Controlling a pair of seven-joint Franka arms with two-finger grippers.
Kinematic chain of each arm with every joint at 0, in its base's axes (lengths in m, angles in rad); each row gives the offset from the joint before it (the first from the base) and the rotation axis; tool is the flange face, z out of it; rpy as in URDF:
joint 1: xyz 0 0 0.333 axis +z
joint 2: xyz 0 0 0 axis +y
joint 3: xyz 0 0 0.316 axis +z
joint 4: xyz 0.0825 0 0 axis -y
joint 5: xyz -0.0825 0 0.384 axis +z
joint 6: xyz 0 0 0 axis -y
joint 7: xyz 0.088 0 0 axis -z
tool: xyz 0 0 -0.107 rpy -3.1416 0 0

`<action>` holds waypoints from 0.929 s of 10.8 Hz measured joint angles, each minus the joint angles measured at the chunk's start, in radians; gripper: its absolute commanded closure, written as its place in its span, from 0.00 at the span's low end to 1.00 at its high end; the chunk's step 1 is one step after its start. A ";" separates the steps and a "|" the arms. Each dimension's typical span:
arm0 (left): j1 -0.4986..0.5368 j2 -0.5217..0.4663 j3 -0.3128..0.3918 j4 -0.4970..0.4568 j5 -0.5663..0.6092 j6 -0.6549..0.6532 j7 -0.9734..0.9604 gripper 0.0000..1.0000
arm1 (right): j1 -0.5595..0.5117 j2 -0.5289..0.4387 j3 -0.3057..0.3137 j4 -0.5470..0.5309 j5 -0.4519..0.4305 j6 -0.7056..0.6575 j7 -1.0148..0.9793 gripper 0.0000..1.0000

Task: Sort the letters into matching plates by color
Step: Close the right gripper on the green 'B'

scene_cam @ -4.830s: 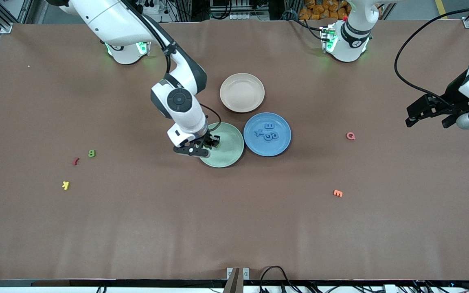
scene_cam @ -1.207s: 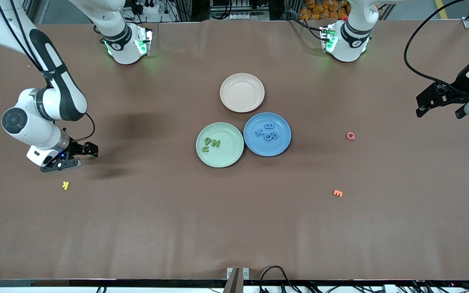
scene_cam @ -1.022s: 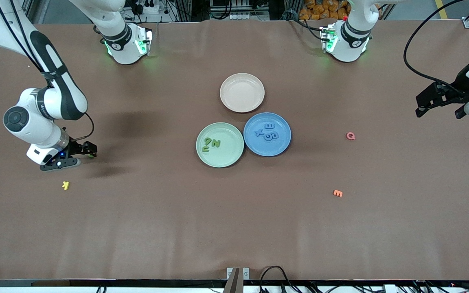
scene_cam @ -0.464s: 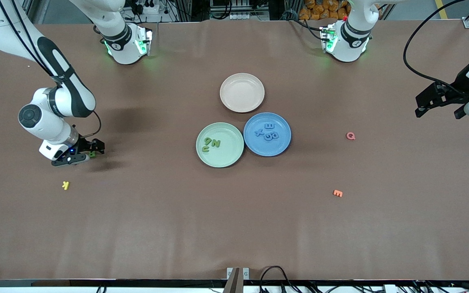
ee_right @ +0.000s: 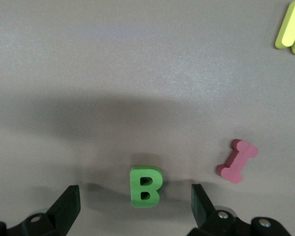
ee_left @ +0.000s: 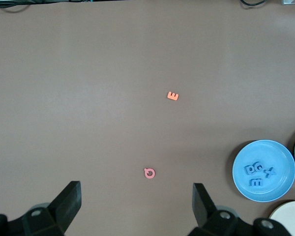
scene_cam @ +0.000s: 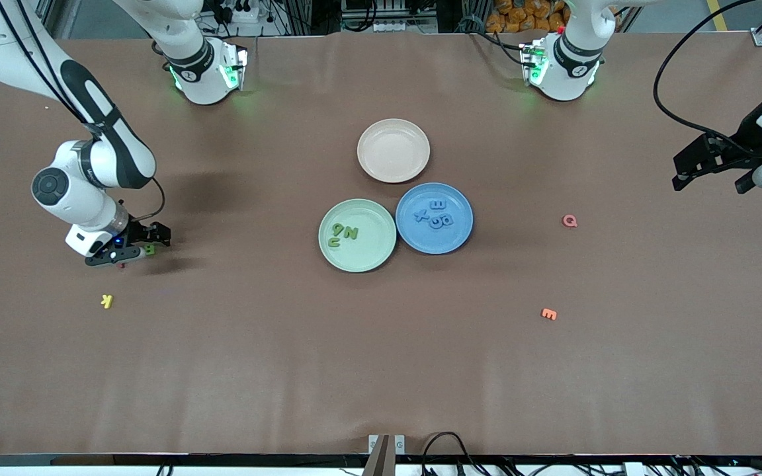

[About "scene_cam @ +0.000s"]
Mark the green plate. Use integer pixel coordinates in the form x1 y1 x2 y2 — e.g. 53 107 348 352
318 198 398 273

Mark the black looped cable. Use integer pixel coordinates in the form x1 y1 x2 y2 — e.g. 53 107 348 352
419 431 484 476

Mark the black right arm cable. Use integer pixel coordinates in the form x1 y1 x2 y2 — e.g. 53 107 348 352
0 0 167 223

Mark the long white socket strip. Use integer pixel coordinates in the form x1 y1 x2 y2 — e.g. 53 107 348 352
341 19 438 34

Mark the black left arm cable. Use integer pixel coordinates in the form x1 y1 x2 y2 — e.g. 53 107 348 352
652 0 762 150

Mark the silver camera mount bracket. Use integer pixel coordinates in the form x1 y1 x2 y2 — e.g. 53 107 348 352
362 433 407 476

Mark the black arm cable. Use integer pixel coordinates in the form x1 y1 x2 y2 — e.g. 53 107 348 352
0 0 167 223
652 0 762 150

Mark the blue plate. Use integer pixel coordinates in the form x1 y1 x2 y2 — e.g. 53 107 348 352
395 182 474 255

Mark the pile of orange packets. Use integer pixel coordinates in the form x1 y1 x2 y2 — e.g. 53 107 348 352
486 0 570 34

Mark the beige plate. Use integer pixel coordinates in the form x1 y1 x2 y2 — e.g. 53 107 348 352
357 118 431 184

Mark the white power strip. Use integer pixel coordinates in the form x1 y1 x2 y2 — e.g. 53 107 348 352
219 0 261 24

